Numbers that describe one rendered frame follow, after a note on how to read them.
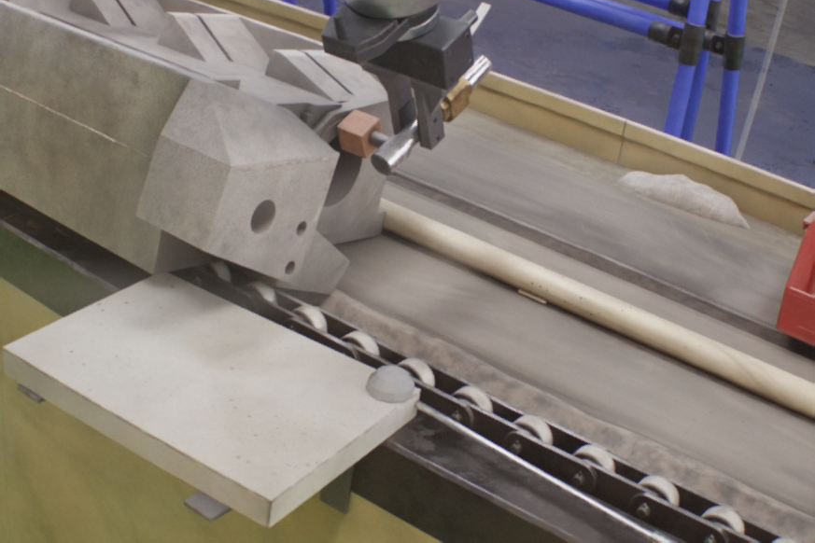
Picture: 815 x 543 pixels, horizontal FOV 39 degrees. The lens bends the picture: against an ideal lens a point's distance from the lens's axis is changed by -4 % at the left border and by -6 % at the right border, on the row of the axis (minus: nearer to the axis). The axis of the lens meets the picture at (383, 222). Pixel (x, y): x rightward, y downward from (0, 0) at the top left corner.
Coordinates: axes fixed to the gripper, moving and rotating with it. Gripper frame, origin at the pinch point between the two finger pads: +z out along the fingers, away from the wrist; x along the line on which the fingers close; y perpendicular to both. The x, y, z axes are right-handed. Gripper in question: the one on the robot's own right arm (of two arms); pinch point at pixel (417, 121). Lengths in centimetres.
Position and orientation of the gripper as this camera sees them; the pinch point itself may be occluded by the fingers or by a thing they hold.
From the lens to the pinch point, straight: 125.9
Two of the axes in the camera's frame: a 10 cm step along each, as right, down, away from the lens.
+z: 1.4, 7.0, 7.0
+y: 6.0, -6.2, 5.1
